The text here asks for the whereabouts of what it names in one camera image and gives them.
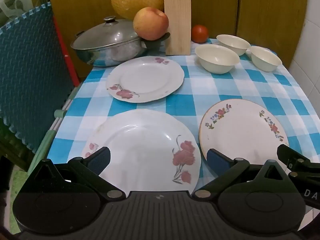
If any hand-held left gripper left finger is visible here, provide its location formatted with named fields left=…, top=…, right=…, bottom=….
left=27, top=146, right=127, bottom=201

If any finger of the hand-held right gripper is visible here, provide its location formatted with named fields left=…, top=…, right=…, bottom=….
left=287, top=170, right=320, bottom=183
left=277, top=144, right=320, bottom=172

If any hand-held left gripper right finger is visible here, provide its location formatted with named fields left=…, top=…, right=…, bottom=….
left=191, top=148, right=295, bottom=201

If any gold-rimmed floral plate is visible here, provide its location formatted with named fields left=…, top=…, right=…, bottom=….
left=199, top=99, right=290, bottom=171

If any large white red-flower plate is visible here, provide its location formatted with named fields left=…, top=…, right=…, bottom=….
left=82, top=109, right=202, bottom=193

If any small white pink-flower plate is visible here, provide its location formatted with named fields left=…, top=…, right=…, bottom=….
left=106, top=56, right=185, bottom=103

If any blue white checkered tablecloth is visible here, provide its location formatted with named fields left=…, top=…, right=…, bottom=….
left=46, top=38, right=320, bottom=180

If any cream bowl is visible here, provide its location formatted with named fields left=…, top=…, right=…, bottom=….
left=216, top=34, right=251, bottom=56
left=194, top=44, right=240, bottom=75
left=246, top=46, right=283, bottom=73

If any steel pot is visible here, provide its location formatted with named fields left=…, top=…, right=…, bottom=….
left=71, top=31, right=171, bottom=67

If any red board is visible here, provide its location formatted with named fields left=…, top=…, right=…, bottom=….
left=52, top=15, right=81, bottom=88

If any teal foam mat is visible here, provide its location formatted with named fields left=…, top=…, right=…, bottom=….
left=0, top=2, right=75, bottom=153

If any red tomato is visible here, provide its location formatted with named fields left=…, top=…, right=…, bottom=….
left=191, top=24, right=209, bottom=43

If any red-yellow apple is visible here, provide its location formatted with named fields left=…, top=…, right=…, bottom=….
left=133, top=7, right=169, bottom=41

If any wooden knife block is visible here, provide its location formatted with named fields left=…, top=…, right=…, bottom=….
left=163, top=0, right=192, bottom=56

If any wooden cabinet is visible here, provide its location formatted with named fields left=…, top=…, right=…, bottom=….
left=45, top=0, right=309, bottom=78

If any leaf-patterned curtain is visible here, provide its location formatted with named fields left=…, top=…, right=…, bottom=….
left=0, top=0, right=33, bottom=28

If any green white metal frame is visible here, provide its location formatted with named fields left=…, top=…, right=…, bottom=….
left=27, top=97, right=75, bottom=175

